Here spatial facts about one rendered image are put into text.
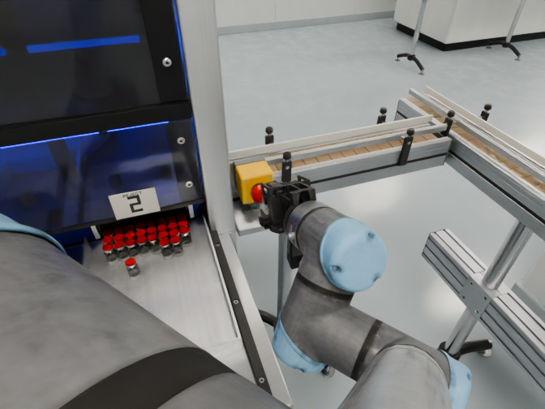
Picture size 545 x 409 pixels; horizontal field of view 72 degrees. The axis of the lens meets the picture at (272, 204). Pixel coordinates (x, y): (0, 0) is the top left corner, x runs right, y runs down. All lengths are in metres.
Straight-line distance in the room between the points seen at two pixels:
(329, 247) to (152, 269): 0.49
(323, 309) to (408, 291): 1.53
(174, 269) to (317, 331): 0.43
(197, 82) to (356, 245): 0.40
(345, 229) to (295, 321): 0.13
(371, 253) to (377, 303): 1.46
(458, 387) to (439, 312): 1.50
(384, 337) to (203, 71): 0.48
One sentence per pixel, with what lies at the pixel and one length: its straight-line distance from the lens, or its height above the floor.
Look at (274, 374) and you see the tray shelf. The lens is 0.68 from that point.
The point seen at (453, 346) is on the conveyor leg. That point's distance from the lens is 1.62.
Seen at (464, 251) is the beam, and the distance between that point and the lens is 1.45.
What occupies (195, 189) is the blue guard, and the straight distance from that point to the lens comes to 0.78.
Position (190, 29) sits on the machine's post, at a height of 1.33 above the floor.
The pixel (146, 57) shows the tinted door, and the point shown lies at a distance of 0.66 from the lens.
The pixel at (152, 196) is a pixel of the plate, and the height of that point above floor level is 1.03.
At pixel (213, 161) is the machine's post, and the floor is 1.08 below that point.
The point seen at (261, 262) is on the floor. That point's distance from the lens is 1.97.
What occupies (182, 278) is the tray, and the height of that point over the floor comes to 0.88.
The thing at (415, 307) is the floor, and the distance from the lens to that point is 1.93.
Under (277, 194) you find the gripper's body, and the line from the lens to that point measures 0.60.
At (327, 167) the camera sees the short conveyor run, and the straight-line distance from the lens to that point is 1.01.
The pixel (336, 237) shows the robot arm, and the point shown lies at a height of 1.20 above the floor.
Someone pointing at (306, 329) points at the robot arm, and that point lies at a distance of 0.46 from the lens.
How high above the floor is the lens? 1.49
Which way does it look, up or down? 40 degrees down
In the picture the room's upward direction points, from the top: straight up
